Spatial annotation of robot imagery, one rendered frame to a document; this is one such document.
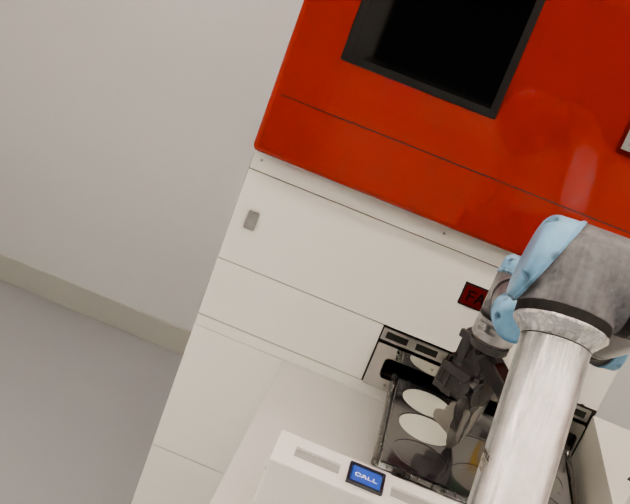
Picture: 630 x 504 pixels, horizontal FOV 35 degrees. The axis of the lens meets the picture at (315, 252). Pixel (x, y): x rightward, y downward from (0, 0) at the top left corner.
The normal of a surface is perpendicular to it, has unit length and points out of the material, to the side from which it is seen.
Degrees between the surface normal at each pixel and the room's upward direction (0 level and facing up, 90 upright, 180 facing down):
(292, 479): 90
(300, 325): 90
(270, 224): 90
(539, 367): 61
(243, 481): 0
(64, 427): 0
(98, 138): 90
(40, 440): 0
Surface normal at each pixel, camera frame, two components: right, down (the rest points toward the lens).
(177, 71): -0.16, 0.28
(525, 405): -0.42, -0.38
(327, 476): 0.34, -0.88
